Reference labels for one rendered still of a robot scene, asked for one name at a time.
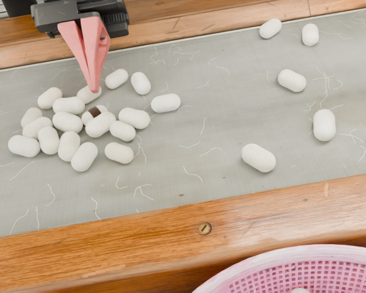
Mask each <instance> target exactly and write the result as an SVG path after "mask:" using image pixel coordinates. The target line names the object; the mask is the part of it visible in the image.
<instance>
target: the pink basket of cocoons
mask: <svg viewBox="0 0 366 293"><path fill-rule="evenodd" d="M319 261H321V262H319ZM326 261H328V262H326ZM305 262H306V263H305ZM339 262H342V263H339ZM292 263H294V264H292ZM354 263H356V264H357V265H355V264H354ZM362 265H364V266H362ZM312 266H314V267H312ZM318 266H321V267H318ZM325 266H328V267H325ZM332 266H335V267H332ZM273 267H274V268H273ZM298 267H301V268H298ZM346 267H348V268H349V269H347V268H346ZM353 268H354V269H353ZM267 269H268V270H267ZM287 269H288V270H287ZM362 270H364V271H362ZM305 271H307V272H305ZM311 271H313V272H311ZM332 271H334V272H332ZM300 272H301V273H300ZM338 272H341V273H338ZM292 273H294V274H292ZM352 273H354V274H352ZM266 274H267V275H266ZM286 274H287V275H286ZM359 274H360V275H362V276H360V275H359ZM261 276H262V277H261ZM311 276H313V277H311ZM324 276H326V277H324ZM331 276H333V277H331ZM273 277H274V278H273ZM298 277H299V278H298ZM344 277H346V278H344ZM351 278H353V279H351ZM286 279H287V280H286ZM358 279H359V280H358ZM337 281H339V282H337ZM298 282H299V283H298ZM343 282H345V283H343ZM350 283H352V284H350ZM356 284H359V285H356ZM311 285H313V286H311ZM317 285H319V286H317ZM323 285H325V286H323ZM330 285H331V286H330ZM363 285H364V286H363ZM304 286H305V287H304ZM336 286H338V287H336ZM365 286H366V248H364V247H359V246H350V245H334V244H316V245H301V246H293V247H287V248H282V249H277V250H273V251H269V252H266V253H262V254H259V255H256V256H254V257H251V258H248V259H246V260H243V261H241V262H239V263H237V264H235V265H233V266H231V267H229V268H227V269H225V270H223V271H221V272H220V273H218V274H216V275H215V276H214V277H212V278H210V279H209V280H207V281H206V282H205V283H203V284H202V285H201V286H200V287H198V288H197V289H195V290H194V292H192V293H290V292H291V291H292V290H293V289H295V288H304V289H305V290H307V291H309V292H310V293H348V292H350V293H366V287H365ZM293 287H294V288H293ZM344 287H345V288H344ZM356 289H358V290H356ZM311 290H312V291H311ZM323 290H324V291H323ZM329 290H330V291H329ZM362 290H364V291H362ZM341 291H342V292H341Z"/></svg>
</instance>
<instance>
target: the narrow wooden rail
mask: <svg viewBox="0 0 366 293"><path fill-rule="evenodd" d="M316 244H334V245H350V246H359V247H364V248H366V173H365V174H359V175H355V176H348V177H342V178H336V179H331V180H325V181H319V182H314V183H308V184H302V185H295V186H291V187H285V188H279V189H274V190H268V191H262V192H255V193H251V194H245V195H238V196H232V197H228V198H221V199H215V200H211V201H204V202H198V203H192V204H187V205H181V206H175V207H170V208H164V209H158V210H151V211H147V212H141V213H134V214H130V215H124V216H117V217H111V218H107V219H100V220H94V221H88V222H83V223H77V224H71V225H66V226H60V227H54V228H48V229H43V230H37V231H30V232H26V233H20V234H13V235H7V236H3V237H0V293H192V292H194V290H195V289H197V288H198V287H200V286H201V285H202V284H203V283H205V282H206V281H207V280H209V279H210V278H212V277H214V276H215V275H216V274H218V273H220V272H221V271H223V270H225V269H227V268H229V267H231V266H233V265H235V264H237V263H239V262H241V261H243V260H246V259H248V258H251V257H254V256H256V255H259V254H262V253H266V252H269V251H273V250H277V249H282V248H287V247H293V246H301V245H316Z"/></svg>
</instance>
